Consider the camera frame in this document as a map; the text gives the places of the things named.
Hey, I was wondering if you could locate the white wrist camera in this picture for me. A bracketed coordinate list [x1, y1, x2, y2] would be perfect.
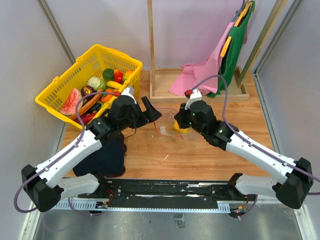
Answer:
[184, 89, 202, 110]
[114, 86, 135, 99]

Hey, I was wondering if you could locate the orange carrot toy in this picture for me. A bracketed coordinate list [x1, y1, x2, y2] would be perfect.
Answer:
[77, 89, 103, 116]

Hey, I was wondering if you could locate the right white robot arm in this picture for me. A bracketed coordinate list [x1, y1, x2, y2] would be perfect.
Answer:
[174, 100, 314, 209]

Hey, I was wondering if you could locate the yellow plastic shopping basket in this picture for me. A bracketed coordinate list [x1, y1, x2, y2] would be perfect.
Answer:
[35, 44, 143, 131]

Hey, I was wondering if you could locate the right wooden rack post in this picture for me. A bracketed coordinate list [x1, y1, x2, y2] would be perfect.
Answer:
[236, 0, 288, 88]

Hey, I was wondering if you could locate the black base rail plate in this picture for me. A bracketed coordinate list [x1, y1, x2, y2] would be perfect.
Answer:
[78, 178, 254, 210]

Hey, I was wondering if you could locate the green lime toy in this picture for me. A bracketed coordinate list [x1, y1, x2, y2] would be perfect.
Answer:
[102, 68, 115, 81]

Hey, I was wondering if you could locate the orange bell pepper toy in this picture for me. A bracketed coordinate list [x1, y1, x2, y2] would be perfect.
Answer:
[100, 88, 115, 103]

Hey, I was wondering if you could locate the purple mangosteen toy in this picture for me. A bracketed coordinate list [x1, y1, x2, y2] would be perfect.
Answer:
[80, 85, 96, 100]

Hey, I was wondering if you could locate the red chili pepper toy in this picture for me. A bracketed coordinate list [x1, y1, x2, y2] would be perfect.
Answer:
[80, 112, 97, 125]

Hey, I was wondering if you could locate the left wooden rack post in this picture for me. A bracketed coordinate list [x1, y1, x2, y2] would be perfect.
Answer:
[147, 0, 156, 96]

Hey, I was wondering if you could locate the orange clothes hanger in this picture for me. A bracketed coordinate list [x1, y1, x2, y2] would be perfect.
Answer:
[220, 1, 253, 58]

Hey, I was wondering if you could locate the clear zip top bag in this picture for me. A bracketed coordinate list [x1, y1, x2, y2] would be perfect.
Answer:
[154, 106, 196, 140]

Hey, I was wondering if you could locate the orange fruit toy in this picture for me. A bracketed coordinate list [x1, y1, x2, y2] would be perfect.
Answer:
[122, 70, 134, 83]

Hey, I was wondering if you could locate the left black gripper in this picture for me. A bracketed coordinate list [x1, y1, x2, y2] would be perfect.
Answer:
[119, 96, 162, 131]

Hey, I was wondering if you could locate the wooden rack post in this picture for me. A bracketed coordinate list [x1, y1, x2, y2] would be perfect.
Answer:
[236, 0, 288, 88]
[147, 0, 156, 96]

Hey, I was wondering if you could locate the green garment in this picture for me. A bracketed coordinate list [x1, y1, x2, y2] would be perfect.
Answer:
[218, 0, 256, 87]

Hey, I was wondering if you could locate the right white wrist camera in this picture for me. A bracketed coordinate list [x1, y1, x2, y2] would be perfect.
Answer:
[184, 89, 202, 110]

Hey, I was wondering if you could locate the dark navy folded cloth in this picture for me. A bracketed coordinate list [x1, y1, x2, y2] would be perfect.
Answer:
[72, 133, 127, 178]

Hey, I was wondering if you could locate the wooden clothes rack base tray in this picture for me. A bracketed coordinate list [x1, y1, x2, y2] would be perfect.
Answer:
[149, 66, 250, 104]

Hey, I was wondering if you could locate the red bell pepper toy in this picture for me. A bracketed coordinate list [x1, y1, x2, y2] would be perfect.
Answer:
[113, 69, 124, 85]

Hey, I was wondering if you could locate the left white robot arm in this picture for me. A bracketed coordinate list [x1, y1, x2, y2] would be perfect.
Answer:
[19, 95, 162, 213]

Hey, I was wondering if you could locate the green cabbage toy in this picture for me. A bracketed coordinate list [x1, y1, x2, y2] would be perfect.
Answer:
[87, 76, 107, 92]

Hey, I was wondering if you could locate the yellow banana bunch toy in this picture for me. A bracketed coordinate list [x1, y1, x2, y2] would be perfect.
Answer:
[173, 120, 193, 133]

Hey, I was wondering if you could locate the black grape bunch toy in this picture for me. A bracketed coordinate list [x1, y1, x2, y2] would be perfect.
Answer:
[89, 102, 102, 113]

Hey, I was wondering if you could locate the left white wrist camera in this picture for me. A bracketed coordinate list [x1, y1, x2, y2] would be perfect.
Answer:
[114, 86, 135, 99]

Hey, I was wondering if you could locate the watermelon slice toy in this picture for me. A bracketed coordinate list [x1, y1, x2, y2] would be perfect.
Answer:
[60, 88, 82, 116]

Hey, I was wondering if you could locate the pink garment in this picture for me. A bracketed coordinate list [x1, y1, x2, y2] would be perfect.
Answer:
[168, 22, 234, 96]

